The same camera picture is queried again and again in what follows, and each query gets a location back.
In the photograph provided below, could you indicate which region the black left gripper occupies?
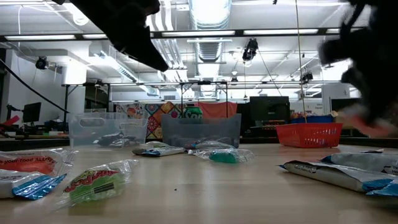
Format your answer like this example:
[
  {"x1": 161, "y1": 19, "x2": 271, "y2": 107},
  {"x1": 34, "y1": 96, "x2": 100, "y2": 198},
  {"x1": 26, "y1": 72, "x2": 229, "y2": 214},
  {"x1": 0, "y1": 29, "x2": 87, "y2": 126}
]
[{"x1": 70, "y1": 0, "x2": 169, "y2": 72}]

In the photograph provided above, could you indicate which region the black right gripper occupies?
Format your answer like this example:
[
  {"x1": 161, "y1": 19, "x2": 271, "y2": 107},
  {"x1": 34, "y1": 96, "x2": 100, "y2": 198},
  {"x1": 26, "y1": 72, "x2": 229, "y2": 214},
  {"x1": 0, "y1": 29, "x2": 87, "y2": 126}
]
[{"x1": 318, "y1": 0, "x2": 398, "y2": 125}]

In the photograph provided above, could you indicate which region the red Ring Pop gummy packet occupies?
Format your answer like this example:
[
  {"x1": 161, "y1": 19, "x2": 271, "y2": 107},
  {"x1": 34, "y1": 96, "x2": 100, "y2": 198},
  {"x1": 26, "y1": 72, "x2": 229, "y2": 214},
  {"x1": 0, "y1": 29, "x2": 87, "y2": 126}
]
[
  {"x1": 337, "y1": 104, "x2": 393, "y2": 138},
  {"x1": 0, "y1": 147, "x2": 78, "y2": 177}
]

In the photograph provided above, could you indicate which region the blue white candy bar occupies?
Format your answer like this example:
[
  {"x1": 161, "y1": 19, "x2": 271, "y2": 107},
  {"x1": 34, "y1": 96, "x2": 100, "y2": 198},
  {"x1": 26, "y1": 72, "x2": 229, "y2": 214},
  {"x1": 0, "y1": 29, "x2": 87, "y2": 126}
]
[
  {"x1": 321, "y1": 151, "x2": 398, "y2": 175},
  {"x1": 279, "y1": 159, "x2": 397, "y2": 194},
  {"x1": 366, "y1": 179, "x2": 398, "y2": 197},
  {"x1": 0, "y1": 169, "x2": 68, "y2": 200},
  {"x1": 146, "y1": 146, "x2": 187, "y2": 157}
]

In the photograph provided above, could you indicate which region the white cabinet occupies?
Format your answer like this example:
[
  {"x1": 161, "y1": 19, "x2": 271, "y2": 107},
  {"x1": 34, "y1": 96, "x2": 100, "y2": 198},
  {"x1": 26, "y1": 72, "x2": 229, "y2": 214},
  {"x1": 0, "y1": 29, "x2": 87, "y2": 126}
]
[{"x1": 321, "y1": 83, "x2": 351, "y2": 114}]

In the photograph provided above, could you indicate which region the black partition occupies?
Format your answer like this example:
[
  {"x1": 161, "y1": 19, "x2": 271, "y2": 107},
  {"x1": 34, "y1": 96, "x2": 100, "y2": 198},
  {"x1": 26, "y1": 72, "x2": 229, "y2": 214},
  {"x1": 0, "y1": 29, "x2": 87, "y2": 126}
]
[{"x1": 330, "y1": 98, "x2": 361, "y2": 125}]

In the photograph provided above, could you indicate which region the thin pole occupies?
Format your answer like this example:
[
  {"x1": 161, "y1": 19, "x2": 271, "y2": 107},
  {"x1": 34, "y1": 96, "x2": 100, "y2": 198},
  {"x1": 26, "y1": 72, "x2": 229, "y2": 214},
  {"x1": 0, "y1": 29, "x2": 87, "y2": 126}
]
[{"x1": 294, "y1": 0, "x2": 308, "y2": 124}]

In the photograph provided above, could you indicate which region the blue tub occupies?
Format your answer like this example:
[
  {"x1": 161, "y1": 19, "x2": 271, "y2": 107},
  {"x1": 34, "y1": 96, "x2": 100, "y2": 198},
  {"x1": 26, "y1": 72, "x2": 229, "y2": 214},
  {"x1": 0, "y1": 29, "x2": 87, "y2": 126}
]
[{"x1": 290, "y1": 114, "x2": 335, "y2": 124}]

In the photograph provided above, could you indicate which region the colourful patchwork quilt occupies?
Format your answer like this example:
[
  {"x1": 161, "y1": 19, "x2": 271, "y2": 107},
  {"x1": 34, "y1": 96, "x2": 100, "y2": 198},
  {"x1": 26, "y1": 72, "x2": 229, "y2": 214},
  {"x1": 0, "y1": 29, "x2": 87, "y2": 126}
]
[{"x1": 115, "y1": 101, "x2": 188, "y2": 140}]

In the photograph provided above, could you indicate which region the red plastic basket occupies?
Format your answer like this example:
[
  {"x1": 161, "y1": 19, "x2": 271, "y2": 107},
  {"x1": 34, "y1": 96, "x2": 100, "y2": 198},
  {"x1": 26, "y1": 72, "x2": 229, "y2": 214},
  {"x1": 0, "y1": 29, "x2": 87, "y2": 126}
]
[{"x1": 275, "y1": 123, "x2": 343, "y2": 149}]

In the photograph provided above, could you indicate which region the green Sprite can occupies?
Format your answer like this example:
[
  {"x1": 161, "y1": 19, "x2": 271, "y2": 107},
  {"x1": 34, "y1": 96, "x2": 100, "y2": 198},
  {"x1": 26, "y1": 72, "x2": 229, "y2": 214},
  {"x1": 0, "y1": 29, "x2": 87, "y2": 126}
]
[{"x1": 182, "y1": 105, "x2": 203, "y2": 119}]

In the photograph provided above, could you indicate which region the black television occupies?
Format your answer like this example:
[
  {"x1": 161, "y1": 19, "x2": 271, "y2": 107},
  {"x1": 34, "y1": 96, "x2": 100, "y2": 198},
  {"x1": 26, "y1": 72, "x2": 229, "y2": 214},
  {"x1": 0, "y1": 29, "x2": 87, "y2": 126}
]
[{"x1": 248, "y1": 95, "x2": 291, "y2": 138}]

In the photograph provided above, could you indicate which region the orange cloth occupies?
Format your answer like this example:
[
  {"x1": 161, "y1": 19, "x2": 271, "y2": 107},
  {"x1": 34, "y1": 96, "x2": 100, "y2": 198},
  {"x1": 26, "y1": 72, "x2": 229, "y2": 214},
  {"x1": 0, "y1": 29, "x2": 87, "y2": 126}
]
[{"x1": 197, "y1": 101, "x2": 239, "y2": 119}]

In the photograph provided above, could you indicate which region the clear plastic bin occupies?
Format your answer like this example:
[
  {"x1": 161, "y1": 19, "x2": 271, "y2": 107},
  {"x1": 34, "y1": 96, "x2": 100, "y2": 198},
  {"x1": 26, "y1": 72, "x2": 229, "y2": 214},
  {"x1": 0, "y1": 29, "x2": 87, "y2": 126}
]
[{"x1": 67, "y1": 112, "x2": 149, "y2": 147}]

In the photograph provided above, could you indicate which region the grey translucent plastic bin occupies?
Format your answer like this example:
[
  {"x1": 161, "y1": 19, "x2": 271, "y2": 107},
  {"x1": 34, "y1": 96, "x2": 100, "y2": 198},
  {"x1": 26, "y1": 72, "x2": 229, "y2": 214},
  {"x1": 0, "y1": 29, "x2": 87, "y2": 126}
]
[{"x1": 160, "y1": 113, "x2": 243, "y2": 149}]

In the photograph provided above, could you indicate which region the black computer monitor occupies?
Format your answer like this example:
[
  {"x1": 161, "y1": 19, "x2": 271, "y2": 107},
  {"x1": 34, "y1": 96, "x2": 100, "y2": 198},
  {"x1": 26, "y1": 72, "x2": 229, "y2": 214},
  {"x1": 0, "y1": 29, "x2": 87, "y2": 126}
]
[{"x1": 22, "y1": 101, "x2": 42, "y2": 124}]

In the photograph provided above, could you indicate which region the red bar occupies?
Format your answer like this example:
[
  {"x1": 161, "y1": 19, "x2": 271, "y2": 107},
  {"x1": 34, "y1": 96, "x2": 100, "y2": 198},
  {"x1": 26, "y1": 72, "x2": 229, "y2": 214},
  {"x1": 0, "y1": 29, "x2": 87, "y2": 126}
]
[{"x1": 0, "y1": 114, "x2": 20, "y2": 128}]

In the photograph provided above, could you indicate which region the white rectangular air duct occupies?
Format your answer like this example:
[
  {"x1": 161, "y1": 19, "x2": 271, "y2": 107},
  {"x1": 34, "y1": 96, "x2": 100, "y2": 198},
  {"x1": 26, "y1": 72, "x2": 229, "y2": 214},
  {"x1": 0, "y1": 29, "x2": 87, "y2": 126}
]
[{"x1": 88, "y1": 40, "x2": 161, "y2": 97}]

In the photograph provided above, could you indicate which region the silver ventilation duct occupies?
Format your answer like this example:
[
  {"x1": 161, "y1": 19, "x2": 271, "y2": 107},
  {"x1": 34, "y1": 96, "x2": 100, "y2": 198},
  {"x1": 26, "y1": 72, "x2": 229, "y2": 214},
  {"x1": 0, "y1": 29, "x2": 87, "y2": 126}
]
[{"x1": 188, "y1": 0, "x2": 233, "y2": 100}]

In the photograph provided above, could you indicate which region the long ceiling light rail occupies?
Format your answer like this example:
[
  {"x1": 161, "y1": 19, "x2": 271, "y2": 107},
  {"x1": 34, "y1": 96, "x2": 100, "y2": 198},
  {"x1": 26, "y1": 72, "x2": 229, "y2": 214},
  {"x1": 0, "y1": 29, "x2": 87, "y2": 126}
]
[{"x1": 0, "y1": 27, "x2": 364, "y2": 43}]

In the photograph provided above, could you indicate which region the black hanging cable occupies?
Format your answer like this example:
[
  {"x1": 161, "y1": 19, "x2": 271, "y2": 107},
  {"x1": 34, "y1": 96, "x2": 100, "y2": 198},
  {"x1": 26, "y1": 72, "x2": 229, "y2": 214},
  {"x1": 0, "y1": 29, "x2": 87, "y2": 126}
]
[{"x1": 0, "y1": 58, "x2": 70, "y2": 113}]

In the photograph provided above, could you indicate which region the teal Ring Pop gummy packet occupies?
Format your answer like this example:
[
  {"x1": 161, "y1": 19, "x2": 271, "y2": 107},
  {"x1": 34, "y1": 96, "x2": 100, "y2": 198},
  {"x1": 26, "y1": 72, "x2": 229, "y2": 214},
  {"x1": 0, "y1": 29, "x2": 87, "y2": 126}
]
[
  {"x1": 193, "y1": 140, "x2": 236, "y2": 151},
  {"x1": 188, "y1": 148, "x2": 255, "y2": 164}
]

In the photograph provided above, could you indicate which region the black metal table frame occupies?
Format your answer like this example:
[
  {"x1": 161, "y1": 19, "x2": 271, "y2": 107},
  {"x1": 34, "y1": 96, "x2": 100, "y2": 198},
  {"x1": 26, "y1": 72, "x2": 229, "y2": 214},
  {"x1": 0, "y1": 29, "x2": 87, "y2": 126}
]
[{"x1": 0, "y1": 136, "x2": 398, "y2": 151}]

